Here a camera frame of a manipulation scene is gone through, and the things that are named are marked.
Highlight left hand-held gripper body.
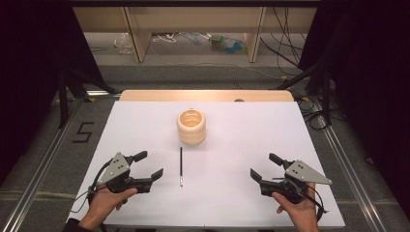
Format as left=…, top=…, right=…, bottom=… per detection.
left=96, top=152, right=153, bottom=195

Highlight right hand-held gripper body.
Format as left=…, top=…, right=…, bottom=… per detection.
left=259, top=159, right=334, bottom=205

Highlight black pen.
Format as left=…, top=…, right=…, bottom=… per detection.
left=179, top=146, right=184, bottom=189

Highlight cream ribbed pen holder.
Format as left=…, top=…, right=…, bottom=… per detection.
left=176, top=108, right=207, bottom=146

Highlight person's left hand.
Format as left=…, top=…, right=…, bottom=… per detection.
left=78, top=187, right=138, bottom=230

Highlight person's right hand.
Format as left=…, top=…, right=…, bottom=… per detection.
left=271, top=182, right=321, bottom=232

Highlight white table sheet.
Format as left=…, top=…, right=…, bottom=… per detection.
left=66, top=101, right=346, bottom=229

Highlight black stand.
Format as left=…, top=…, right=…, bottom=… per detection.
left=277, top=61, right=334, bottom=128
left=57, top=68, right=118, bottom=130

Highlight wooden shelf unit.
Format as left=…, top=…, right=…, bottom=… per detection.
left=73, top=6, right=319, bottom=64

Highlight clear plastic bag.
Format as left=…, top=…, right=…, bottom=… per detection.
left=113, top=32, right=133, bottom=55

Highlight black curtain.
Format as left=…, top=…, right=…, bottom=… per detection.
left=0, top=0, right=108, bottom=187
left=298, top=0, right=410, bottom=221

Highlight colourful plastic bottles bag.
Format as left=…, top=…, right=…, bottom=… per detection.
left=208, top=33, right=248, bottom=55

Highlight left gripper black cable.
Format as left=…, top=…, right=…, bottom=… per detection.
left=70, top=159, right=112, bottom=215

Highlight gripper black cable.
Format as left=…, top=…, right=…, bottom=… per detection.
left=299, top=183, right=329, bottom=224
left=70, top=159, right=112, bottom=215

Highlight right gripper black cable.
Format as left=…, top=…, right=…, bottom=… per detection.
left=299, top=183, right=329, bottom=224

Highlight metal floor rail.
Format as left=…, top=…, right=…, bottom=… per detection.
left=0, top=96, right=85, bottom=232
left=311, top=96, right=389, bottom=232

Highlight black floor cables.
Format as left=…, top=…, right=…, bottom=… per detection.
left=295, top=92, right=331, bottom=131

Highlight thin white floor cable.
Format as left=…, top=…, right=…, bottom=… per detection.
left=192, top=61, right=285, bottom=81

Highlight black hanging cables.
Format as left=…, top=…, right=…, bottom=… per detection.
left=259, top=7, right=308, bottom=77

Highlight white cord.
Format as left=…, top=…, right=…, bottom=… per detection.
left=152, top=32, right=182, bottom=44

